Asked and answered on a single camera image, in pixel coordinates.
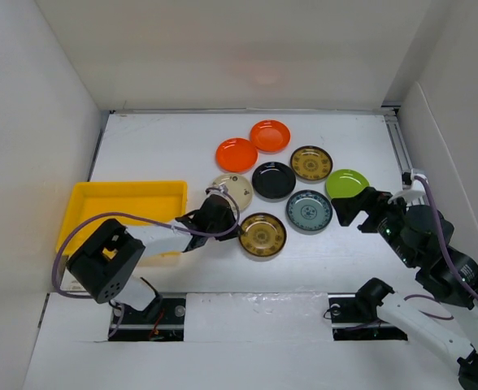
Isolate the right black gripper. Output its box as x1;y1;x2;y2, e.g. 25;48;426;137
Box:
330;184;418;267

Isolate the cream floral plate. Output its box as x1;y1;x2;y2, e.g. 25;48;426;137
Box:
211;173;254;212

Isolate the yellow patterned plate front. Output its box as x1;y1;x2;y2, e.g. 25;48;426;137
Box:
238;213;287;258

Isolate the yellow patterned plate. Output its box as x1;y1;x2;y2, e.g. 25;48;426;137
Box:
289;145;333;181
238;213;287;258

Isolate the black plate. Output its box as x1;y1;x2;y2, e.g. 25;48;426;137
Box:
251;162;297;200

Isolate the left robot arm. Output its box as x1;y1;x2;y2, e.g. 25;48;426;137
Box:
66;188;240;323

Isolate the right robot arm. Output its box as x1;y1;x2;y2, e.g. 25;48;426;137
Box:
332;187;478;389

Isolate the yellow plastic bin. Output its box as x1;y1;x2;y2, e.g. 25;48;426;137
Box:
55;181;188;249

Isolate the green plate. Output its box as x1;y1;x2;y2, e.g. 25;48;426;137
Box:
325;169;370;199

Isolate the blue patterned plate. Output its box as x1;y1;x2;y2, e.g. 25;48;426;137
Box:
285;189;333;232

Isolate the orange plate left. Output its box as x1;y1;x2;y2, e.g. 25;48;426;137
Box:
215;137;259;173

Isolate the orange plate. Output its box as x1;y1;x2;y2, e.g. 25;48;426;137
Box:
250;119;291;153
215;137;259;173

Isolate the yellow patterned plate rear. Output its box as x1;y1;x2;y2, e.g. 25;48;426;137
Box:
289;145;333;181

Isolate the orange plate rear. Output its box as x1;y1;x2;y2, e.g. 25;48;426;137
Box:
250;119;291;153

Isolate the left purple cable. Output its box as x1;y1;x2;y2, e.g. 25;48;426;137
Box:
51;184;242;338

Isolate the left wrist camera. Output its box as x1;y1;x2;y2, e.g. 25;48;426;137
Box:
205;184;228;197

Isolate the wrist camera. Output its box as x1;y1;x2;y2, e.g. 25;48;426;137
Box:
205;184;228;197
388;168;427;205

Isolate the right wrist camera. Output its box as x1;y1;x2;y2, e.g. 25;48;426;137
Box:
388;168;427;205

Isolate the right aluminium rail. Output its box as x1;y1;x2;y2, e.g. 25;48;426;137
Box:
380;106;413;171

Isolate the left base mount slot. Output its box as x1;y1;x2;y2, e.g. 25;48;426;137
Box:
108;295;186;342

